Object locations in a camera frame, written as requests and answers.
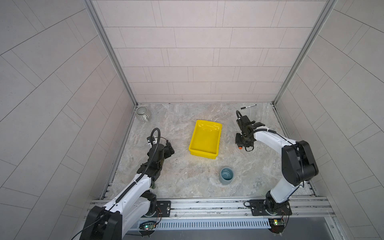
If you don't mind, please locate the white vented cable duct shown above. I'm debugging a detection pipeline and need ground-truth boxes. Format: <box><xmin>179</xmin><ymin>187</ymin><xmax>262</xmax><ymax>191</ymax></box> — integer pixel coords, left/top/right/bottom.
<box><xmin>155</xmin><ymin>218</ymin><xmax>271</xmax><ymax>231</ymax></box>

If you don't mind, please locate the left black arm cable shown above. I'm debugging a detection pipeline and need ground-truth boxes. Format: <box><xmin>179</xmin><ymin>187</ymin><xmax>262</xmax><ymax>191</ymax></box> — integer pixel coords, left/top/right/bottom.
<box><xmin>113</xmin><ymin>127</ymin><xmax>162</xmax><ymax>205</ymax></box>

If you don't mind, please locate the yellow plastic bin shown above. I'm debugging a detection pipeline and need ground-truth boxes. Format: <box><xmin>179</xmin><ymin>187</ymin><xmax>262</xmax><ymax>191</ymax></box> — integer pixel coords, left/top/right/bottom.
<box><xmin>189</xmin><ymin>120</ymin><xmax>223</xmax><ymax>160</ymax></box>

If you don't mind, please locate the black white marker pen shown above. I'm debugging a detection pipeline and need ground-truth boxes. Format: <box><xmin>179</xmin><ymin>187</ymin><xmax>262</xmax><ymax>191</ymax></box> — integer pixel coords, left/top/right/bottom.
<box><xmin>240</xmin><ymin>104</ymin><xmax>257</xmax><ymax>110</ymax></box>

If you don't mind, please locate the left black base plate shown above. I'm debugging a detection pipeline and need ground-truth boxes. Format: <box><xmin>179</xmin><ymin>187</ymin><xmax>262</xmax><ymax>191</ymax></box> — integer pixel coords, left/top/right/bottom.
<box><xmin>143</xmin><ymin>201</ymin><xmax>172</xmax><ymax>218</ymax></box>

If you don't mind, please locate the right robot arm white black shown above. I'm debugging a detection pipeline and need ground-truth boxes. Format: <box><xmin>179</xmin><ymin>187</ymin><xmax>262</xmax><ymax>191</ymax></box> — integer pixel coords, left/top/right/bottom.
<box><xmin>235</xmin><ymin>110</ymin><xmax>319</xmax><ymax>215</ymax></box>

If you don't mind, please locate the left green circuit board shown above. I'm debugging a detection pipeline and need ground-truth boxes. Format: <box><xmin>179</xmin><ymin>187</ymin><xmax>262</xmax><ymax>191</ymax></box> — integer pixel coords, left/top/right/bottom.
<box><xmin>139</xmin><ymin>221</ymin><xmax>157</xmax><ymax>231</ymax></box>

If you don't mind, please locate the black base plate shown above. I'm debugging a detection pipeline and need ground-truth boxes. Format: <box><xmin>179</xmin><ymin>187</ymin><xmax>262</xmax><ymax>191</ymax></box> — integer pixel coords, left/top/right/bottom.
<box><xmin>244</xmin><ymin>200</ymin><xmax>293</xmax><ymax>216</ymax></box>
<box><xmin>143</xmin><ymin>201</ymin><xmax>172</xmax><ymax>218</ymax></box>

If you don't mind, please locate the aluminium mounting rail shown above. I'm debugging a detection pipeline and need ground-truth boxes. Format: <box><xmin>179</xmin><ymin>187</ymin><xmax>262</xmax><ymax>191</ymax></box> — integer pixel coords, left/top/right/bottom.
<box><xmin>86</xmin><ymin>196</ymin><xmax>335</xmax><ymax>222</ymax></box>

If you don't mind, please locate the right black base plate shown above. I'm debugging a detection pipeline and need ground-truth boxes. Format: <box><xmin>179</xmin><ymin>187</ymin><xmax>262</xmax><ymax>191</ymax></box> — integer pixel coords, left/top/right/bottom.
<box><xmin>244</xmin><ymin>200</ymin><xmax>293</xmax><ymax>216</ymax></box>

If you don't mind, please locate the right circuit board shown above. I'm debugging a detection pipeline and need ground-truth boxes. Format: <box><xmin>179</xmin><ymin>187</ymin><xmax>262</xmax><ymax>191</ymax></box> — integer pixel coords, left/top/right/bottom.
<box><xmin>268</xmin><ymin>219</ymin><xmax>286</xmax><ymax>234</ymax></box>

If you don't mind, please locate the grey blue cup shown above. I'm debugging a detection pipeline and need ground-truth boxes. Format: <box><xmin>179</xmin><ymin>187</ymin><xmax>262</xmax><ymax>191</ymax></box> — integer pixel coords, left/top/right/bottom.
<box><xmin>220</xmin><ymin>167</ymin><xmax>234</xmax><ymax>185</ymax></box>

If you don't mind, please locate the white ribbed ceramic cup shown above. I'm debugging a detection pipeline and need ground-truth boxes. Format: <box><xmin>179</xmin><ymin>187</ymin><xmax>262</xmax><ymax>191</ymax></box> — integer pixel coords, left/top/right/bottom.
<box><xmin>136</xmin><ymin>107</ymin><xmax>151</xmax><ymax>122</ymax></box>

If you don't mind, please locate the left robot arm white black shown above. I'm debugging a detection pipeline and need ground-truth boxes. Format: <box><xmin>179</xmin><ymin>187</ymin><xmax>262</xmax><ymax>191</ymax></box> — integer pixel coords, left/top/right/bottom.
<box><xmin>73</xmin><ymin>136</ymin><xmax>175</xmax><ymax>240</ymax></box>

